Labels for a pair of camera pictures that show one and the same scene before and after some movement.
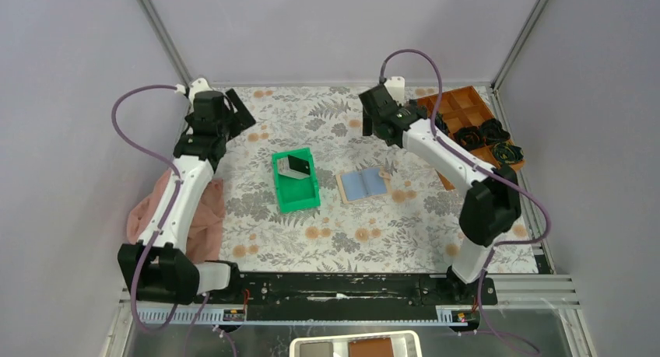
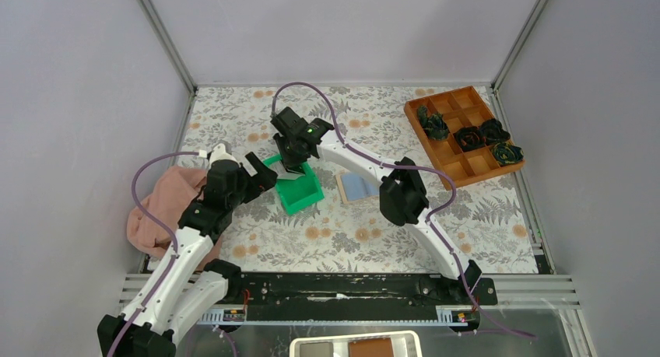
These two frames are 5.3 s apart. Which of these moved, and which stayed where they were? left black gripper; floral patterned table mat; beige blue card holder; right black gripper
Moved: left black gripper; right black gripper
Stayed: beige blue card holder; floral patterned table mat
